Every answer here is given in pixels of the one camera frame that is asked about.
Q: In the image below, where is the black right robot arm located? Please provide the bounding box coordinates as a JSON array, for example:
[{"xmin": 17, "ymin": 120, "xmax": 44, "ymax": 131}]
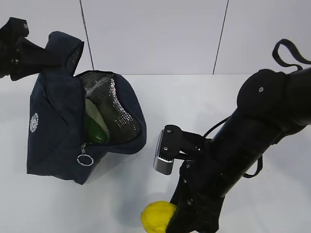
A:
[{"xmin": 166, "ymin": 68, "xmax": 311, "ymax": 233}]

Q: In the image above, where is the green cucumber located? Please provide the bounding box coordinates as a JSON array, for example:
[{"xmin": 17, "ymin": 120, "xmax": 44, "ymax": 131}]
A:
[{"xmin": 85, "ymin": 113, "xmax": 109, "ymax": 143}]

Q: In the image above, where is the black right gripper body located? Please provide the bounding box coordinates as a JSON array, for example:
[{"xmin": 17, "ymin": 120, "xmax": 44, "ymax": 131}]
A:
[{"xmin": 166, "ymin": 161, "xmax": 225, "ymax": 232}]

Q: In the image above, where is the glass container green lid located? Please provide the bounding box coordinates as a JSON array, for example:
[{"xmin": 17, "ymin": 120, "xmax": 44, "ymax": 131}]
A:
[{"xmin": 85, "ymin": 99, "xmax": 110, "ymax": 143}]

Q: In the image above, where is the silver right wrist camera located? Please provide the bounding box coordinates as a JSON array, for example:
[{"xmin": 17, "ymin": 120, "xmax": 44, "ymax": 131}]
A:
[{"xmin": 153, "ymin": 124, "xmax": 209, "ymax": 175}]

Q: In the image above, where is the yellow lemon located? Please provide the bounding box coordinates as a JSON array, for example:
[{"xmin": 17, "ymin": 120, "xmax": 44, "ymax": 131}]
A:
[{"xmin": 140, "ymin": 201, "xmax": 177, "ymax": 233}]

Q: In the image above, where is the dark navy lunch bag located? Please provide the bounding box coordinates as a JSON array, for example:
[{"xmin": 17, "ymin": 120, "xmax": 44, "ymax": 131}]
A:
[{"xmin": 26, "ymin": 31, "xmax": 147, "ymax": 184}]

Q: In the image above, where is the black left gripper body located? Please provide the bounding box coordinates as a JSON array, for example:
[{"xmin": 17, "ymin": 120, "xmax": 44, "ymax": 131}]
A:
[{"xmin": 0, "ymin": 17, "xmax": 29, "ymax": 78}]

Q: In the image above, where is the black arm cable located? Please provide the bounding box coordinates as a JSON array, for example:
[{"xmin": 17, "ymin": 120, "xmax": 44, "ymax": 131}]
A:
[{"xmin": 272, "ymin": 38, "xmax": 311, "ymax": 71}]

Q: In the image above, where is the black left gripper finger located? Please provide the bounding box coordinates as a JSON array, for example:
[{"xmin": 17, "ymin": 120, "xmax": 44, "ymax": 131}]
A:
[
  {"xmin": 9, "ymin": 59, "xmax": 45, "ymax": 81},
  {"xmin": 20, "ymin": 38, "xmax": 62, "ymax": 70}
]

